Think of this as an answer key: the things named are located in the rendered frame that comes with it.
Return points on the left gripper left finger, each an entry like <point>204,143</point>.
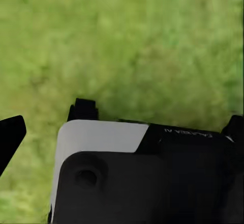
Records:
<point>12,132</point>

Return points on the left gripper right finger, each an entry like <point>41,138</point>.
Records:
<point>236,131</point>

